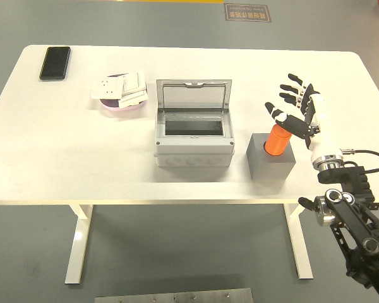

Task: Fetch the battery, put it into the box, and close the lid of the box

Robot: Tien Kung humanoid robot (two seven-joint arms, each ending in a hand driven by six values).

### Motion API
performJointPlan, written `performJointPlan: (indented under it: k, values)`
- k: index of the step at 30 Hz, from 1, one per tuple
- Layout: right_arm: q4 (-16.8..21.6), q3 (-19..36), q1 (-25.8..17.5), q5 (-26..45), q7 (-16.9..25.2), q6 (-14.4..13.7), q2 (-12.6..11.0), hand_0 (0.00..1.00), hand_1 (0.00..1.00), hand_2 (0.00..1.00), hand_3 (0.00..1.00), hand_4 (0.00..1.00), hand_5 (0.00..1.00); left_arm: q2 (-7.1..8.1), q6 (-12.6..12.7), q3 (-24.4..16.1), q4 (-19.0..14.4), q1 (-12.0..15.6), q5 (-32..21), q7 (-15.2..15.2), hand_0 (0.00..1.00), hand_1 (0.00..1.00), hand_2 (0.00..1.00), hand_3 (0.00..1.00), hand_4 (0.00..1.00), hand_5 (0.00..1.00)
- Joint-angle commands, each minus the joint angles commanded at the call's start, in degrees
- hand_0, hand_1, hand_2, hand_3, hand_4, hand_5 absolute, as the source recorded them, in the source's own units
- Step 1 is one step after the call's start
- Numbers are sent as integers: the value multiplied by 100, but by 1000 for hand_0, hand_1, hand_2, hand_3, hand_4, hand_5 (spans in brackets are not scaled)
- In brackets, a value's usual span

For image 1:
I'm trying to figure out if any grey metal plate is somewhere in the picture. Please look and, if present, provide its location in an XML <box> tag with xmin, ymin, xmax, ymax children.
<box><xmin>94</xmin><ymin>287</ymin><xmax>253</xmax><ymax>303</ymax></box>

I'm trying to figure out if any brown floor sign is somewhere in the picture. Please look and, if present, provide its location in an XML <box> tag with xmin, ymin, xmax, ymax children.
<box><xmin>224</xmin><ymin>3</ymin><xmax>272</xmax><ymax>23</ymax></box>

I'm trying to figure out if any purple shallow bowl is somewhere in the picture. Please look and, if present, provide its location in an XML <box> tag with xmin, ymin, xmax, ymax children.
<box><xmin>99</xmin><ymin>73</ymin><xmax>149</xmax><ymax>111</ymax></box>

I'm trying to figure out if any white table leg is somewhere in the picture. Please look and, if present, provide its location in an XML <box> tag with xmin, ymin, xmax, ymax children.
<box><xmin>64</xmin><ymin>204</ymin><xmax>94</xmax><ymax>285</ymax></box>
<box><xmin>283</xmin><ymin>201</ymin><xmax>314</xmax><ymax>280</ymax></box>

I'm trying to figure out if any transparent hinged box lid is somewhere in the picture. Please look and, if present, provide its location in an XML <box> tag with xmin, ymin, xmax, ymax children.
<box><xmin>155</xmin><ymin>79</ymin><xmax>233</xmax><ymax>111</ymax></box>

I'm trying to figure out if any white wall switch panel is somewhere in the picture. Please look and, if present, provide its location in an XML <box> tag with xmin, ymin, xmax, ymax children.
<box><xmin>123</xmin><ymin>69</ymin><xmax>147</xmax><ymax>95</ymax></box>
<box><xmin>118</xmin><ymin>88</ymin><xmax>150</xmax><ymax>110</ymax></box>

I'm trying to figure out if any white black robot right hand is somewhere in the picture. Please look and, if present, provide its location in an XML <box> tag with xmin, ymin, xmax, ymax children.
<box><xmin>264</xmin><ymin>73</ymin><xmax>344</xmax><ymax>162</ymax></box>

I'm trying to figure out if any grey plastic junction box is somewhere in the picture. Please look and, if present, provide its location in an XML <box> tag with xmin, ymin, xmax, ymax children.
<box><xmin>153</xmin><ymin>107</ymin><xmax>236</xmax><ymax>168</ymax></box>

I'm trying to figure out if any white wall socket panel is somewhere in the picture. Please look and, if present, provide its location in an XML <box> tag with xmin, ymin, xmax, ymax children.
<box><xmin>91</xmin><ymin>78</ymin><xmax>127</xmax><ymax>100</ymax></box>

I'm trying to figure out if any black smartphone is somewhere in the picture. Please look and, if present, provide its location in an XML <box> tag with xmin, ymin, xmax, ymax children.
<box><xmin>39</xmin><ymin>46</ymin><xmax>71</xmax><ymax>81</ymax></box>

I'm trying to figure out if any orange cylindrical battery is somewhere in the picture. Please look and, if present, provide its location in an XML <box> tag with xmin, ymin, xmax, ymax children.
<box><xmin>263</xmin><ymin>123</ymin><xmax>292</xmax><ymax>156</ymax></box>

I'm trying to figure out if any grey block with round hole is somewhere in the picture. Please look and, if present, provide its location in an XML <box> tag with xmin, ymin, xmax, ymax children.
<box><xmin>246</xmin><ymin>133</ymin><xmax>296</xmax><ymax>181</ymax></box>

